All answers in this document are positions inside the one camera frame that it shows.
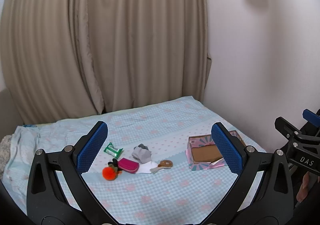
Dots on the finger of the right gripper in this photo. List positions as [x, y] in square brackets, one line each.
[291, 132]
[311, 117]

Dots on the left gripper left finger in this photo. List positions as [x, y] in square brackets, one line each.
[57, 192]

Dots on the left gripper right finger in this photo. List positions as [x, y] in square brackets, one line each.
[262, 192]

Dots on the orange pompom plush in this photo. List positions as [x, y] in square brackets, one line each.
[110, 173]

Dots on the black hair clip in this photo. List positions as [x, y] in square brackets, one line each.
[113, 163]

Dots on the green wet wipes pack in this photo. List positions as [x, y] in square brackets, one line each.
[113, 151]

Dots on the magenta zip pouch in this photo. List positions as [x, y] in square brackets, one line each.
[128, 165]

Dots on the white cloth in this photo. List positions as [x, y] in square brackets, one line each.
[145, 168]

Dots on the grey socks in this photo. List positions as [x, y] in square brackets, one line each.
[142, 154]

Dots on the brown plush keychain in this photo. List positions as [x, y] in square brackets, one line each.
[163, 165]

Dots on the person's right hand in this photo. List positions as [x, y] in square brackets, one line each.
[304, 188]

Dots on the grey knitted pillow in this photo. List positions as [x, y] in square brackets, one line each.
[4, 152]

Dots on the cardboard box with pink lining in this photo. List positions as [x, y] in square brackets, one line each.
[203, 154]

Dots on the light blue patterned bedsheet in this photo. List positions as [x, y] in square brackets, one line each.
[166, 190]

